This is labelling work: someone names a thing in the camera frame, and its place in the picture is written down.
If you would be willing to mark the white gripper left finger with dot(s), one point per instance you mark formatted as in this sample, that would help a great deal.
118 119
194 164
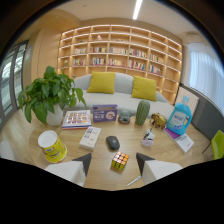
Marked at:
68 170

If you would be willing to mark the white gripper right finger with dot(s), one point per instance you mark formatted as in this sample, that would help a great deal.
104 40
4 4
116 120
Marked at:
159 169

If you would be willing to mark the blue laundry detergent bottle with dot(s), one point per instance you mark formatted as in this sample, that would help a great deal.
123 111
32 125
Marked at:
180 117

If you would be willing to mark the white pen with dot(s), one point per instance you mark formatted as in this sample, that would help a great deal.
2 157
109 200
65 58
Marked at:
134 181

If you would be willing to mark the yellow milk powder can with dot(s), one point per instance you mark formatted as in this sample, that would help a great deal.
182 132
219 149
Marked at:
52 146

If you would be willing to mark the small white figurine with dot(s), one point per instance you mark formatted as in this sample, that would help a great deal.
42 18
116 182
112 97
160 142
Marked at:
148 137

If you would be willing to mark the white and purple book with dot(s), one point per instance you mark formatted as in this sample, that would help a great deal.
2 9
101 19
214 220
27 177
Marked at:
181 140

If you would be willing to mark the rubik's cube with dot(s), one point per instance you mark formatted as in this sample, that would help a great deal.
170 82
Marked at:
120 161

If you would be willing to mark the golden elephant figurine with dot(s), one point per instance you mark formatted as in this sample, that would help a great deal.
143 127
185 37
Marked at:
158 120

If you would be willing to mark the colourful picture book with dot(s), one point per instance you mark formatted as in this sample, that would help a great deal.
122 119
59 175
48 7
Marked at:
77 119

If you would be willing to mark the black computer mouse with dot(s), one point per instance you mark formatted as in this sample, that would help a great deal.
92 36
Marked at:
112 142

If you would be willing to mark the white plant pot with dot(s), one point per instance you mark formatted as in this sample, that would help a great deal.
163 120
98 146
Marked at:
55 116

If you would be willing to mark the green cactus ornament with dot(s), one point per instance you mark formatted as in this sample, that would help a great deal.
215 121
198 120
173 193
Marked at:
142 112

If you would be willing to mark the grey round ornament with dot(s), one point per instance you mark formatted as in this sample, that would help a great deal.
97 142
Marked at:
124 116

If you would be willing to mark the green chair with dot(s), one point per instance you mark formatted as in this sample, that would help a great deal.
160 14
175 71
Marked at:
218 144

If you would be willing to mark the purple box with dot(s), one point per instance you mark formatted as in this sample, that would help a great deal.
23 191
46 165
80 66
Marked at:
104 113

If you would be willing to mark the white radiator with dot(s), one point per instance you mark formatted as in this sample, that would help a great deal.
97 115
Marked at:
186 98

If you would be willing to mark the green potted plant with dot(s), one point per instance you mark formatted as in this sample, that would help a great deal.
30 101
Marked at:
50 92

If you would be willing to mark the yellow cushion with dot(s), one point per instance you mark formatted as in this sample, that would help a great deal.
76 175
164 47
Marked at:
101 82
144 88

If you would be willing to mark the grey sofa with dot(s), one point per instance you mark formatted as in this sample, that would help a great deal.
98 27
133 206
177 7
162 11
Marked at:
121 95

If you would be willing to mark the white curtain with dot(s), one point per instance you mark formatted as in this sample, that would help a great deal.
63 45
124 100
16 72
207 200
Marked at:
206 75

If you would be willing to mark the glass door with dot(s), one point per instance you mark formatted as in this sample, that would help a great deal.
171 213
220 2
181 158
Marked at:
11 80

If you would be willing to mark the wooden bookshelf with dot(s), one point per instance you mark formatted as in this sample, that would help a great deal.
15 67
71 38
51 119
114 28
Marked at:
121 55

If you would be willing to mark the ceiling light strip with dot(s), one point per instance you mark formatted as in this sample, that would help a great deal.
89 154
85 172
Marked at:
137 9

